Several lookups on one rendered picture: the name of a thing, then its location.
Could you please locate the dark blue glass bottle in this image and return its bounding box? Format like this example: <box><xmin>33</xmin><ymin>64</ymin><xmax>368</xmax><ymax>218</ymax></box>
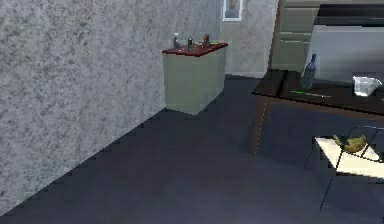
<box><xmin>300</xmin><ymin>53</ymin><xmax>318</xmax><ymax>90</ymax></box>

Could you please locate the dark wooden table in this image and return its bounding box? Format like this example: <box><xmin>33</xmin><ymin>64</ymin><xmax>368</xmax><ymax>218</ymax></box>
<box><xmin>251</xmin><ymin>68</ymin><xmax>384</xmax><ymax>156</ymax></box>

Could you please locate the grey appliance with black top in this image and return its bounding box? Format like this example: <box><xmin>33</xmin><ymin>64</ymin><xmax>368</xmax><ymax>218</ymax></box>
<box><xmin>304</xmin><ymin>3</ymin><xmax>384</xmax><ymax>84</ymax></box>

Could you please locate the grey cabinet with red top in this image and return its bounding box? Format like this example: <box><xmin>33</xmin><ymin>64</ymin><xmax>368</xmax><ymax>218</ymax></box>
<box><xmin>161</xmin><ymin>41</ymin><xmax>230</xmax><ymax>116</ymax></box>

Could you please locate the pale stool with black frame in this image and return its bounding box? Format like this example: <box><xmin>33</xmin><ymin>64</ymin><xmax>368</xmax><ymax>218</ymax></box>
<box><xmin>303</xmin><ymin>125</ymin><xmax>384</xmax><ymax>212</ymax></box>

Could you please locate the white framed wall picture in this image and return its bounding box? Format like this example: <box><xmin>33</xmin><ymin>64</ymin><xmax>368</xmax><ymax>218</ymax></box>
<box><xmin>222</xmin><ymin>0</ymin><xmax>244</xmax><ymax>23</ymax></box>

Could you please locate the yellow brown food piece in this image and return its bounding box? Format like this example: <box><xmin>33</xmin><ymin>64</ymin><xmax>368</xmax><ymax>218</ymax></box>
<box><xmin>332</xmin><ymin>133</ymin><xmax>368</xmax><ymax>154</ymax></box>

